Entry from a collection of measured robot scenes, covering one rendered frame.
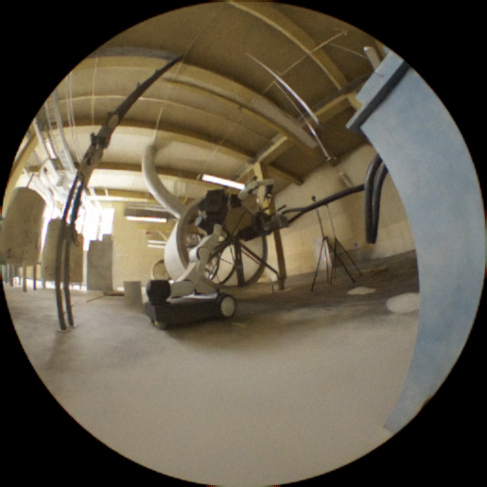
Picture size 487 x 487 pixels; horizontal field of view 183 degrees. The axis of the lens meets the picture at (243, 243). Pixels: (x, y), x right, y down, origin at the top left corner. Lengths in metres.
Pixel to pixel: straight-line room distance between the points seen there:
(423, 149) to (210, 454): 0.53
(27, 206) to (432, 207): 4.63
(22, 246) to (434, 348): 4.49
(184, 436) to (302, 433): 0.22
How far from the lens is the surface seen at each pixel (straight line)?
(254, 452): 0.36
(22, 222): 4.35
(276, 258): 6.50
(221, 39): 6.47
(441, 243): 0.22
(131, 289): 2.44
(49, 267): 6.09
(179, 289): 1.21
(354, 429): 0.39
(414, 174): 0.23
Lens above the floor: 0.33
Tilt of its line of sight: 12 degrees up
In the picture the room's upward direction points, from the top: 7 degrees counter-clockwise
